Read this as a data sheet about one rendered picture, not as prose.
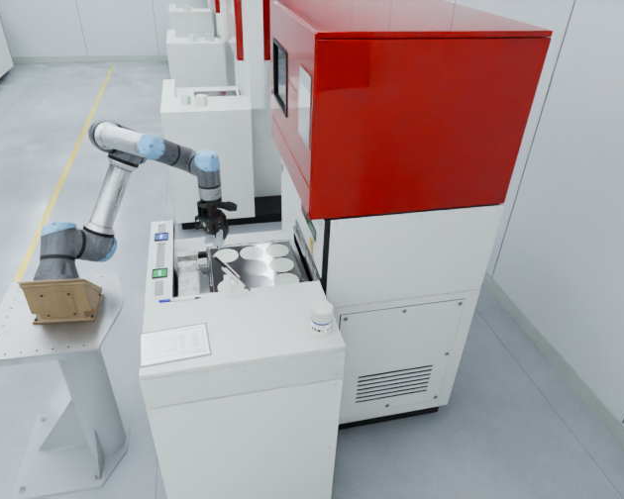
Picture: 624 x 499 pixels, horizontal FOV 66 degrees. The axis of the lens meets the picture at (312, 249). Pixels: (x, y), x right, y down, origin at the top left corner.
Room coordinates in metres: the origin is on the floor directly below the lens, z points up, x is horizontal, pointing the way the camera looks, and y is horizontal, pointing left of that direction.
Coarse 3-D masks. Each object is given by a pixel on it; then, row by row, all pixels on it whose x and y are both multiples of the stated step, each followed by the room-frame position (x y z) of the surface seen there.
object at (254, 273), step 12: (264, 252) 1.69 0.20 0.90; (288, 252) 1.70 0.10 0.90; (216, 264) 1.59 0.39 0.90; (228, 264) 1.59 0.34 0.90; (240, 264) 1.60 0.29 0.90; (252, 264) 1.60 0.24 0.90; (264, 264) 1.60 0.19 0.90; (216, 276) 1.51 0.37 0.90; (240, 276) 1.52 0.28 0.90; (252, 276) 1.52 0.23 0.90; (264, 276) 1.52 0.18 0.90; (300, 276) 1.53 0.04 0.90; (216, 288) 1.44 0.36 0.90
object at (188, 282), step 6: (180, 276) 1.53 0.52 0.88; (186, 276) 1.53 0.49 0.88; (192, 276) 1.53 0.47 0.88; (198, 276) 1.53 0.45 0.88; (180, 282) 1.49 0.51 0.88; (186, 282) 1.49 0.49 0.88; (192, 282) 1.49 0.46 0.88; (198, 282) 1.49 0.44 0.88; (180, 288) 1.45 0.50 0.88; (186, 288) 1.45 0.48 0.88; (192, 288) 1.45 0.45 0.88; (198, 288) 1.46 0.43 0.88; (180, 294) 1.42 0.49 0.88; (186, 294) 1.42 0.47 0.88; (192, 294) 1.42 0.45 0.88
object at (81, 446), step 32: (96, 352) 1.35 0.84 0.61; (96, 384) 1.32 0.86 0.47; (64, 416) 1.34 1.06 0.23; (96, 416) 1.29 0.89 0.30; (32, 448) 1.32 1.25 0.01; (64, 448) 1.32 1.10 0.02; (96, 448) 1.24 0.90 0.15; (32, 480) 1.16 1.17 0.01; (64, 480) 1.17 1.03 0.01; (96, 480) 1.17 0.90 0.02
